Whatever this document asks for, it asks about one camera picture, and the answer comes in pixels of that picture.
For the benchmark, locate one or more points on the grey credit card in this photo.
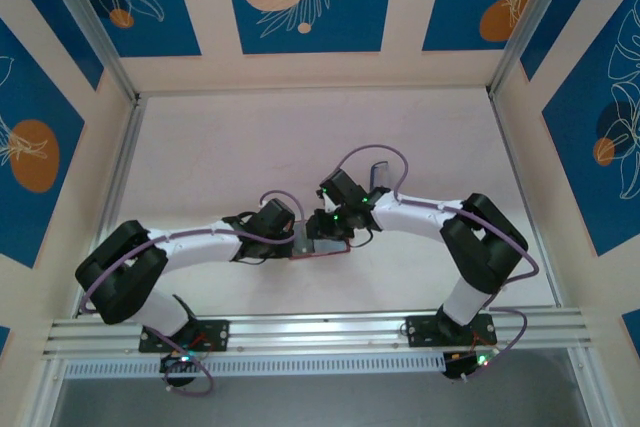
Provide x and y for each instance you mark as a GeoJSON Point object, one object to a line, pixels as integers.
{"type": "Point", "coordinates": [330, 247]}

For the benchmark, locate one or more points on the red card holder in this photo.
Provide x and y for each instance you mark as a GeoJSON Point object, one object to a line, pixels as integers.
{"type": "Point", "coordinates": [320, 255]}

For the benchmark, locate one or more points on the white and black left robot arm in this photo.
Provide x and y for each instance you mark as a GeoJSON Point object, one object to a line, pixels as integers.
{"type": "Point", "coordinates": [195, 244]}

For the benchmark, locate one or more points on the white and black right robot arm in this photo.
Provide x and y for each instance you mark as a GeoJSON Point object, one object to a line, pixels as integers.
{"type": "Point", "coordinates": [415, 219]}

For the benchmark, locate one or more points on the black left controller board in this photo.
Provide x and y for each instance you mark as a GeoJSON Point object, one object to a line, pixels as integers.
{"type": "Point", "coordinates": [175, 361]}

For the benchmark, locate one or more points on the black controller board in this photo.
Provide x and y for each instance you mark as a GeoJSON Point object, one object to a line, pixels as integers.
{"type": "Point", "coordinates": [175, 361]}
{"type": "Point", "coordinates": [462, 362]}

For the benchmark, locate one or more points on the black right controller board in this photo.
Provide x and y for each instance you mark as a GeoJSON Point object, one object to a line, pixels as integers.
{"type": "Point", "coordinates": [462, 362]}

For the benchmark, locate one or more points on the aluminium mounting rail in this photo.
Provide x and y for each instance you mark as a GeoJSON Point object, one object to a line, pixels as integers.
{"type": "Point", "coordinates": [325, 332]}

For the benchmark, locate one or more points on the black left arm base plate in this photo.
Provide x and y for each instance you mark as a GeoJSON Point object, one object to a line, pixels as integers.
{"type": "Point", "coordinates": [215, 334]}

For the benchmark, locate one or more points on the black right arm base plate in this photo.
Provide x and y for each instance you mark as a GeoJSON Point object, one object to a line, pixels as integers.
{"type": "Point", "coordinates": [422, 332]}

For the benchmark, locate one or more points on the aluminium table edge rail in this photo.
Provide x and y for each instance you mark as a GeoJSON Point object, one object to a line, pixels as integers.
{"type": "Point", "coordinates": [117, 182]}
{"type": "Point", "coordinates": [525, 197]}

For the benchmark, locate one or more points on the aluminium frame post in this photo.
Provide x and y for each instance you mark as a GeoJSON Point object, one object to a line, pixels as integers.
{"type": "Point", "coordinates": [530, 22]}
{"type": "Point", "coordinates": [85, 22]}

